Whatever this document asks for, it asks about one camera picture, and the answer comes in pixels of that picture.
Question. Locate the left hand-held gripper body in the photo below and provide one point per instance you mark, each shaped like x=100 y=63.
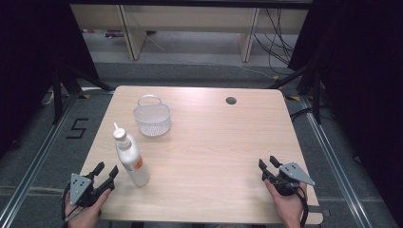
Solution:
x=79 y=186

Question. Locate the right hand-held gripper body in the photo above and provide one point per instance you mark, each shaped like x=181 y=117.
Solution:
x=294 y=174

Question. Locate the white nozzle bottle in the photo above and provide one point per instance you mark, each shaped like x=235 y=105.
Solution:
x=131 y=158

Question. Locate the white perforated plastic basket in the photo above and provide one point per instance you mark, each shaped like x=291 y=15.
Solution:
x=152 y=122

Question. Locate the person's left hand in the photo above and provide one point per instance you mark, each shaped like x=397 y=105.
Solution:
x=84 y=217

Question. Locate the person's right hand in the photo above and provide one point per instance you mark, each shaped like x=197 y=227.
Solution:
x=290 y=209

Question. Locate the black table grommet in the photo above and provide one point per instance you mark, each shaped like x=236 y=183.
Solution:
x=231 y=100

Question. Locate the black metal stand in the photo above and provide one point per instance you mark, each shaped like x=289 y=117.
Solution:
x=57 y=95
x=316 y=95

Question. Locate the black curtain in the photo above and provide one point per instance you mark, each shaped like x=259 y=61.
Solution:
x=367 y=79
x=28 y=57

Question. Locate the silver floor rail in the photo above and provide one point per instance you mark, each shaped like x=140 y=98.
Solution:
x=34 y=161
x=335 y=164

